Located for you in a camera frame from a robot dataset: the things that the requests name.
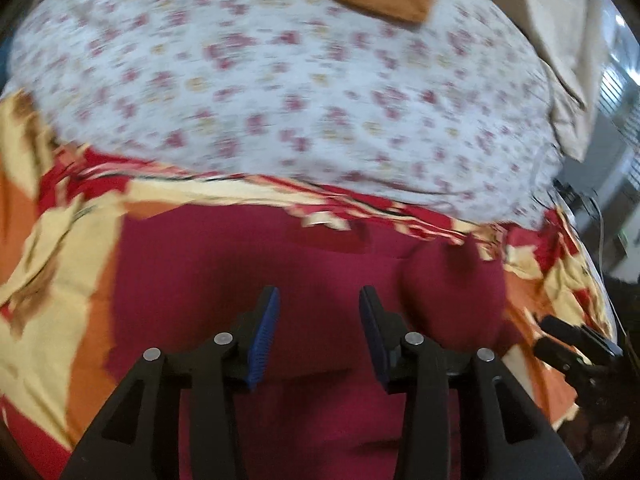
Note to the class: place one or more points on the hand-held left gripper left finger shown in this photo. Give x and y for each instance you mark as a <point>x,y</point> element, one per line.
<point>262,340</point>

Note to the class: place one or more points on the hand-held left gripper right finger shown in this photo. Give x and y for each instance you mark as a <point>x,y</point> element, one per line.
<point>372,335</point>

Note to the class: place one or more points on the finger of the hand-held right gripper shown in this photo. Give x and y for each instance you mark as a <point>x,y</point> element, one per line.
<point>557,352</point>
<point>575,332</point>

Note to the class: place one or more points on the maroon garment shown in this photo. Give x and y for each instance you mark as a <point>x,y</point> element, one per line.
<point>200,285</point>

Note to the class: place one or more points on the window grille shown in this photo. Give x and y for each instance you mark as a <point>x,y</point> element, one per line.
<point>622,125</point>

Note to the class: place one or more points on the red orange yellow patterned blanket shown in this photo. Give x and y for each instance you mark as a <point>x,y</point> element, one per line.
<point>50,260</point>

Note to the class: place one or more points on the white floral quilt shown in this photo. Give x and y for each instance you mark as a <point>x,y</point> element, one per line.
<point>300,85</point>

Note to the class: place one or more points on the beige cloth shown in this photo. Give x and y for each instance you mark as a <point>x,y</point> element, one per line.
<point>560,35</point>

